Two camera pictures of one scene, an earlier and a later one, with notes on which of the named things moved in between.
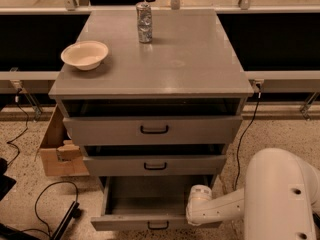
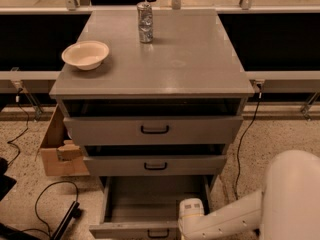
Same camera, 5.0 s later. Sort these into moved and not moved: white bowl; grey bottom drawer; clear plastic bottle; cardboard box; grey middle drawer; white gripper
Moved: white gripper; grey bottom drawer
Not moved: cardboard box; clear plastic bottle; grey middle drawer; white bowl
